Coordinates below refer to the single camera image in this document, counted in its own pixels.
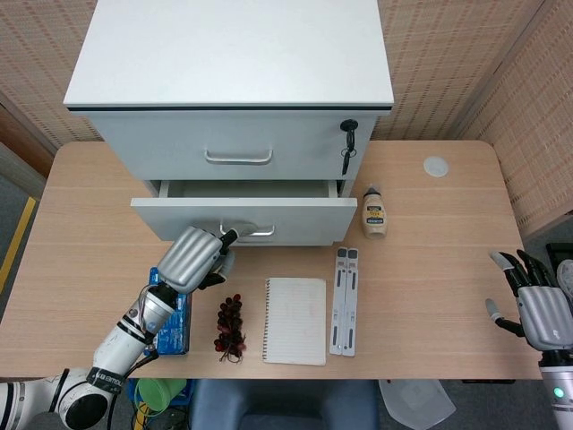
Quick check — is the black key in lock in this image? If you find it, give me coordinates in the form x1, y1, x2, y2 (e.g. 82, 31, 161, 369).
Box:
338, 118, 360, 151

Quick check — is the white round cable grommet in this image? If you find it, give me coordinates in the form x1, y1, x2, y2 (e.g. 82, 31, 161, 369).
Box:
423, 155, 450, 178

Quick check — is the white three-drawer cabinet body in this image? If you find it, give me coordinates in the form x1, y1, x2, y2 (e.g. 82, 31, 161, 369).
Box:
63, 0, 395, 248

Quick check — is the folded grey laptop stand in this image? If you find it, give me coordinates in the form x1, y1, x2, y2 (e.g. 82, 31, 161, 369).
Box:
329, 246, 359, 358

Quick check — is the green plastic cup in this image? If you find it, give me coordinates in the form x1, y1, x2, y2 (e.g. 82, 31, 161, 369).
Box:
135, 378, 189, 414

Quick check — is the spiral lined notebook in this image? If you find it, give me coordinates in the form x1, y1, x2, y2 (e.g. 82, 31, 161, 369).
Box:
261, 277, 328, 367

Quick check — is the hanging black spare key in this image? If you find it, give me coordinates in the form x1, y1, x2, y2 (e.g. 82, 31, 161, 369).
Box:
340, 147, 358, 176

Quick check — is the black box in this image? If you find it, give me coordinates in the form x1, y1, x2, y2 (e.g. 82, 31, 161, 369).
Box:
544, 241, 573, 270

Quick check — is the white shoe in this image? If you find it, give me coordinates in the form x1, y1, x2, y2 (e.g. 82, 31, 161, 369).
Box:
557, 258, 573, 305

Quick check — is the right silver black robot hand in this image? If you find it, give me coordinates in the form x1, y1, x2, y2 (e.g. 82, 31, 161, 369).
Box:
484, 249, 573, 351

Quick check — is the medium white cabinet drawer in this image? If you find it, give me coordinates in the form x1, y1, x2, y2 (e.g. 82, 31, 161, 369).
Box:
130, 178, 358, 246

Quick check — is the brown wooden board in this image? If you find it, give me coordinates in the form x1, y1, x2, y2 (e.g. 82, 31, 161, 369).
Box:
0, 103, 55, 179

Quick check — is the beige sauce squeeze bottle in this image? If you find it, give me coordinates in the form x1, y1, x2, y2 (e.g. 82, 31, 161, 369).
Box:
361, 183, 389, 240

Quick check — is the blue Oreo cookie box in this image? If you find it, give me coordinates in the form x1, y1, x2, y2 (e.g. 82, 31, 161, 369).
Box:
146, 267, 194, 357

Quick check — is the white drawer front with handle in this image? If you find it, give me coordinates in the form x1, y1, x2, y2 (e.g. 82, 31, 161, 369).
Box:
87, 110, 377, 183

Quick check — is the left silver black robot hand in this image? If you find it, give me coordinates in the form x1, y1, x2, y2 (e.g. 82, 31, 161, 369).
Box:
156, 226, 241, 295

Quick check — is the translucent white plastic container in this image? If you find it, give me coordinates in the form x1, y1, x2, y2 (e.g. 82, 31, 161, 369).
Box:
378, 378, 457, 429

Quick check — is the blue grey chair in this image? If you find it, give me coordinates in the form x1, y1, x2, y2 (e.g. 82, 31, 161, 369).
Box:
187, 378, 381, 430

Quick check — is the dark red grape bunch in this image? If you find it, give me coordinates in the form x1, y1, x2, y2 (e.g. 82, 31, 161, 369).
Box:
212, 293, 247, 364

